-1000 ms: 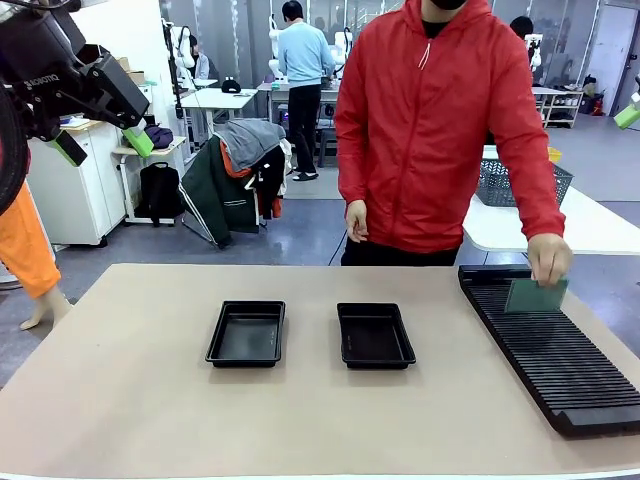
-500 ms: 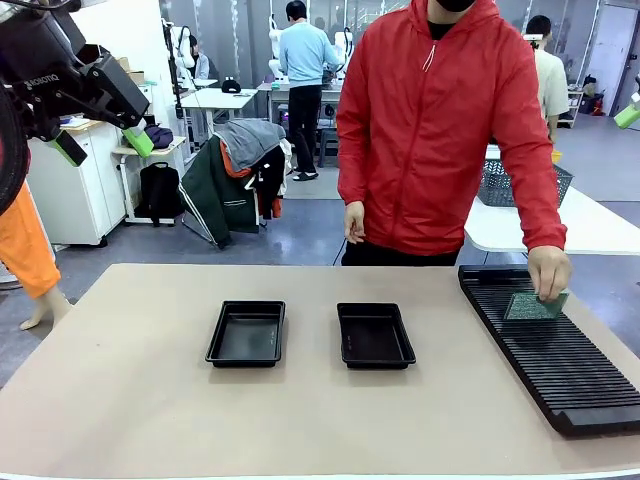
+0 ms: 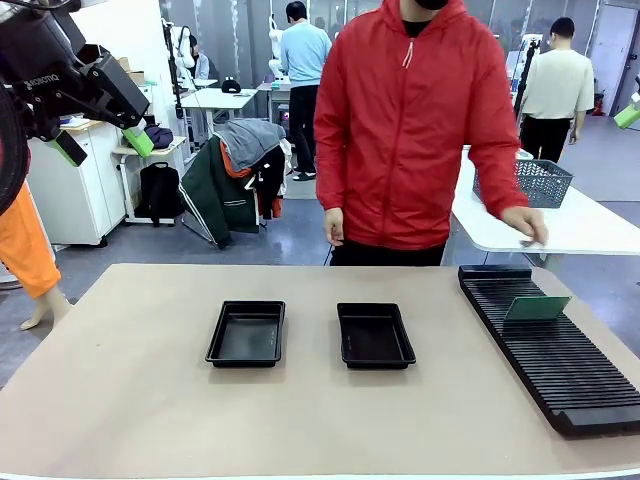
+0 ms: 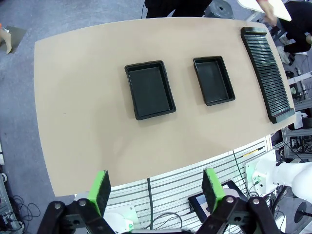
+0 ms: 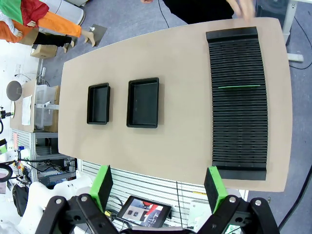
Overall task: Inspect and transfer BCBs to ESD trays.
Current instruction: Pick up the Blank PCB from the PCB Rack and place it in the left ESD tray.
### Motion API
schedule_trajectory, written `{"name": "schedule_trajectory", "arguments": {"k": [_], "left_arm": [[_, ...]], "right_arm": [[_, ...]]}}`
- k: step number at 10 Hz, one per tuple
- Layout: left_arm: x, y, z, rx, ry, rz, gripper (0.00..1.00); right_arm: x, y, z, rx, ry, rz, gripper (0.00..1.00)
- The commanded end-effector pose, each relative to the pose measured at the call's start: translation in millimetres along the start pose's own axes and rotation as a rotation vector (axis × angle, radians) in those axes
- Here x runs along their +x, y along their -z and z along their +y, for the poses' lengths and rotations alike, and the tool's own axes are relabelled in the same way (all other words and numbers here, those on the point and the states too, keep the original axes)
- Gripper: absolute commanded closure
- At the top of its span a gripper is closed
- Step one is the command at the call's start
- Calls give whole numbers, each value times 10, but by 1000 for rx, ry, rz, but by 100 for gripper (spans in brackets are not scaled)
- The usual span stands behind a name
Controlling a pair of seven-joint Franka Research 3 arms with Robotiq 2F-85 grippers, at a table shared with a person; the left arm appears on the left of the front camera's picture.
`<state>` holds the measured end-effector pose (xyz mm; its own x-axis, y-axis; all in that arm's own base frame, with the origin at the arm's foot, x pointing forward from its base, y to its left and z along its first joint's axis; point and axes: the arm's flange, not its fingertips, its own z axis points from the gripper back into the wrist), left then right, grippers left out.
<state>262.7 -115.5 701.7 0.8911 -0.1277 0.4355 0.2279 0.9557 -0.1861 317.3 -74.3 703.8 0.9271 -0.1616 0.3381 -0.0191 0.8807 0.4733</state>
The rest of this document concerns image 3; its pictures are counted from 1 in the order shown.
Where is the person's left forearm red sleeve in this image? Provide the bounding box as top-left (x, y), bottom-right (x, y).
top-left (467, 119), bottom-right (530, 220)

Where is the black backpack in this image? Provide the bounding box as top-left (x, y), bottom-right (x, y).
top-left (138, 161), bottom-right (184, 229)

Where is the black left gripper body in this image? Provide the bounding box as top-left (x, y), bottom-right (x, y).
top-left (0, 9), bottom-right (96, 126)

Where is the seated person with mask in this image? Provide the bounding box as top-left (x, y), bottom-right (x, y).
top-left (187, 34), bottom-right (221, 81)

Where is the person in red jacket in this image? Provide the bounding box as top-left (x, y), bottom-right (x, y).
top-left (313, 0), bottom-right (530, 267)

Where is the person in cream shirt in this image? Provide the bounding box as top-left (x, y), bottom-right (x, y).
top-left (518, 17), bottom-right (596, 164)

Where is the white storage cabinet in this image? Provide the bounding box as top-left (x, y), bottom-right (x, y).
top-left (27, 118), bottom-right (126, 248)

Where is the grey plastic mesh basket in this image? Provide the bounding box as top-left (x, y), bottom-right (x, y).
top-left (472, 158), bottom-right (575, 209)

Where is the person's right hand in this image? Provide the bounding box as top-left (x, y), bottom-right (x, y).
top-left (323, 208), bottom-right (347, 248)

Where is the black slotted board rack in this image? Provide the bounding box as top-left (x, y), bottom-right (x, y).
top-left (457, 264), bottom-right (640, 439)

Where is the white rounded table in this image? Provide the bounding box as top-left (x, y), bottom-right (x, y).
top-left (451, 144), bottom-right (640, 256)

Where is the black plastic ESD tray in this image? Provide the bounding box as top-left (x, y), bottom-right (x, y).
top-left (336, 301), bottom-right (418, 371)
top-left (204, 299), bottom-right (287, 370)

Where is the dark green striped jacket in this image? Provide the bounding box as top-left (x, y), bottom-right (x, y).
top-left (178, 134), bottom-right (261, 250)

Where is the person's left hand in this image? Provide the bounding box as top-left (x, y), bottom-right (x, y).
top-left (500, 205), bottom-right (550, 250)

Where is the purple bag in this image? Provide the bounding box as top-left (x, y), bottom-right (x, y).
top-left (143, 124), bottom-right (175, 150)

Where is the black jacket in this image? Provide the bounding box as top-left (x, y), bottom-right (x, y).
top-left (244, 144), bottom-right (287, 221)

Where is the person in light blue sweater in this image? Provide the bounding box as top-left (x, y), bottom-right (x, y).
top-left (279, 0), bottom-right (334, 182)

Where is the small wheeled side table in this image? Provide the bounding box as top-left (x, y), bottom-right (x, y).
top-left (112, 135), bottom-right (189, 226)

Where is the white office desk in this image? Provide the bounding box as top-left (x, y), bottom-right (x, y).
top-left (179, 87), bottom-right (259, 151)

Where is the person's right forearm red sleeve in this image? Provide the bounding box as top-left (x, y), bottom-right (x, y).
top-left (313, 119), bottom-right (347, 212)

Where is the grey hooded jacket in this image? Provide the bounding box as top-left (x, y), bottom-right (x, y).
top-left (214, 118), bottom-right (287, 174)

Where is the green perforated circuit board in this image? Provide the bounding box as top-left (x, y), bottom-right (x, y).
top-left (503, 295), bottom-right (573, 322)

